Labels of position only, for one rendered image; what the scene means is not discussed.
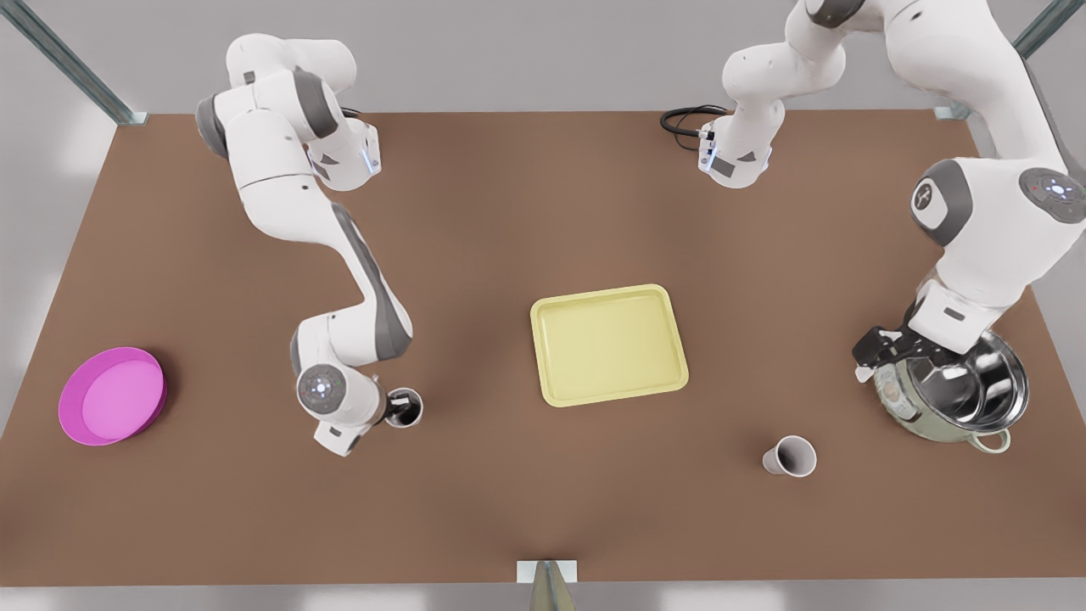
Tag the steel pot with green body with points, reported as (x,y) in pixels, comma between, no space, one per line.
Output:
(967,399)

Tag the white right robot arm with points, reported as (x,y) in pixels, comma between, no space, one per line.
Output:
(280,182)

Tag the pink round bowl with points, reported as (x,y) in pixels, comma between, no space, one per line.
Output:
(110,397)

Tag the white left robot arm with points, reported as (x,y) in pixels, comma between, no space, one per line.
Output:
(984,229)

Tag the silver frame post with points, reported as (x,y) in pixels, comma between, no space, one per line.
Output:
(68,64)
(550,585)
(1035,30)

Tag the yellow rectangular tray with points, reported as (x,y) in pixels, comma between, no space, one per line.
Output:
(608,346)

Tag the white IKEA cup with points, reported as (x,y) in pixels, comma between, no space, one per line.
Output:
(408,390)
(776,459)

